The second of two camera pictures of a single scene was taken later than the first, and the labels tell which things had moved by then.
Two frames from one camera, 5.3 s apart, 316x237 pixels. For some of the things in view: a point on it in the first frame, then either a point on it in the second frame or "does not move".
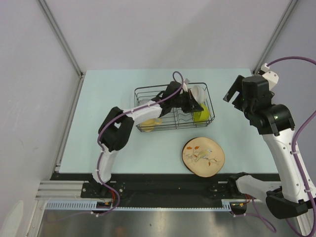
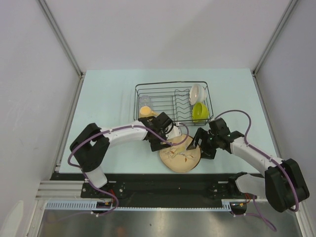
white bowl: (199, 94) does not move
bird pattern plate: (203, 157) to (177, 158)
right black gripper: (237, 86) to (207, 153)
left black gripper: (191, 105) to (156, 145)
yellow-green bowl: (202, 116) does not move
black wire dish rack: (177, 120) does not move
